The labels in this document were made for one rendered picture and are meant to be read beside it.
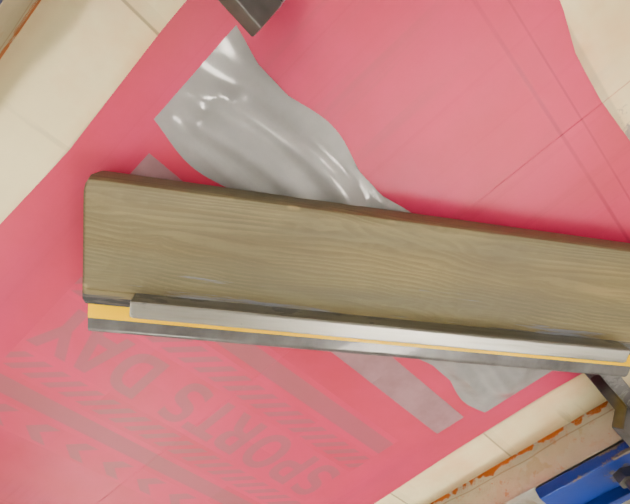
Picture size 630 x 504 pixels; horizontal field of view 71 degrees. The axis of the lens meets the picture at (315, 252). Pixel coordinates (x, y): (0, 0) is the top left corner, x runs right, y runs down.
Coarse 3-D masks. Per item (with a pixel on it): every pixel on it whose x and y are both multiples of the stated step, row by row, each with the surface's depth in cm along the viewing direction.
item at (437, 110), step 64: (192, 0) 23; (320, 0) 23; (384, 0) 23; (448, 0) 24; (512, 0) 24; (192, 64) 24; (320, 64) 25; (384, 64) 25; (448, 64) 25; (512, 64) 26; (576, 64) 26; (128, 128) 26; (384, 128) 27; (448, 128) 27; (512, 128) 27; (64, 192) 27; (384, 192) 29; (448, 192) 29; (0, 256) 29; (64, 256) 29; (0, 320) 31; (0, 448) 37
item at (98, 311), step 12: (96, 312) 27; (108, 312) 27; (120, 312) 27; (168, 324) 28; (180, 324) 28; (192, 324) 28; (300, 336) 29; (312, 336) 29; (324, 336) 29; (432, 348) 31; (444, 348) 31; (456, 348) 31; (564, 360) 32; (576, 360) 32; (588, 360) 32
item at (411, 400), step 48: (576, 144) 28; (624, 144) 28; (528, 192) 30; (576, 192) 30; (624, 192) 30; (624, 240) 32; (336, 384) 37; (384, 384) 37; (432, 384) 38; (432, 432) 41; (480, 432) 41; (384, 480) 44
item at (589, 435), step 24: (24, 0) 21; (0, 24) 21; (0, 48) 22; (600, 408) 40; (576, 432) 41; (600, 432) 39; (528, 456) 42; (552, 456) 41; (576, 456) 39; (480, 480) 44; (504, 480) 42; (528, 480) 41
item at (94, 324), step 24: (168, 336) 28; (192, 336) 28; (216, 336) 29; (240, 336) 29; (264, 336) 29; (288, 336) 29; (456, 360) 31; (480, 360) 31; (504, 360) 32; (528, 360) 32; (552, 360) 32
